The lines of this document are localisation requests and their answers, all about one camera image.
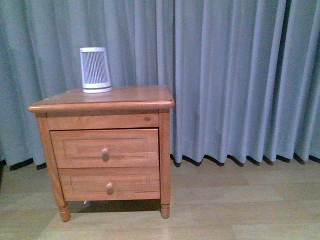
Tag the wooden drawer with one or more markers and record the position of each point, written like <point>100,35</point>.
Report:
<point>127,148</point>
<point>129,183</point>

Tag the drawer round knob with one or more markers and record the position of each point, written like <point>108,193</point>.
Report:
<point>109,188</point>
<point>105,154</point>

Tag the wooden nightstand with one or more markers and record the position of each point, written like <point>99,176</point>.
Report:
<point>136,107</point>

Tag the white slatted air purifier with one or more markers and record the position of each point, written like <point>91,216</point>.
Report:
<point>95,71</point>

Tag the grey-green curtain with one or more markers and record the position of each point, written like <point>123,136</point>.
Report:
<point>244,74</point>

